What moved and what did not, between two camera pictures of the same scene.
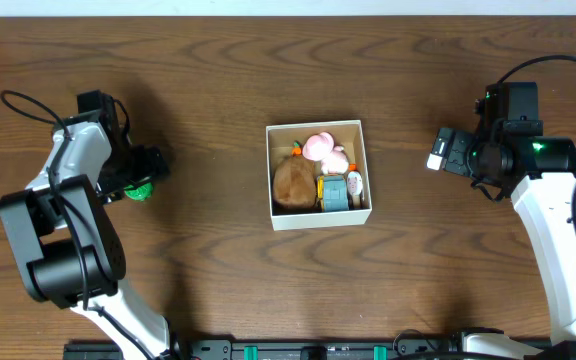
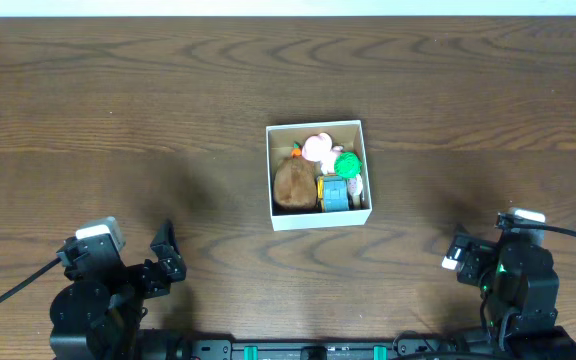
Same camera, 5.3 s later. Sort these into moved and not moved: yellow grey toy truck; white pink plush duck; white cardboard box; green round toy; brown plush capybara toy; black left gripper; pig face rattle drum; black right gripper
Moved: black left gripper; green round toy; black right gripper
Not moved: brown plush capybara toy; yellow grey toy truck; pig face rattle drum; white pink plush duck; white cardboard box
